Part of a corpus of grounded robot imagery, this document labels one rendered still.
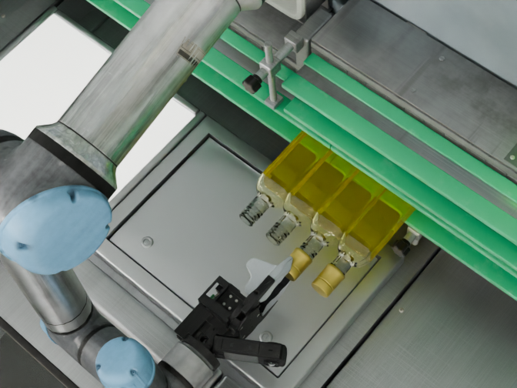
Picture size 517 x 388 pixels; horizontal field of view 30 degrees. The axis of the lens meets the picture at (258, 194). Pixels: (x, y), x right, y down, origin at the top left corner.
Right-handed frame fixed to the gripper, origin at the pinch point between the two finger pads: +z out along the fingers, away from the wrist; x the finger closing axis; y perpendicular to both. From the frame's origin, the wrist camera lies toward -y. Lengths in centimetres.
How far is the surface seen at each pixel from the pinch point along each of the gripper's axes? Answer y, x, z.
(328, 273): -5.5, -1.6, 3.0
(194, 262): 18.2, 12.6, -5.7
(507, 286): -27.9, 3.3, 20.7
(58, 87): 64, 12, 5
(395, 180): -5.0, -6.3, 20.6
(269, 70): 19.7, -16.2, 19.7
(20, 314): 37, 17, -32
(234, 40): 34.9, -4.3, 26.5
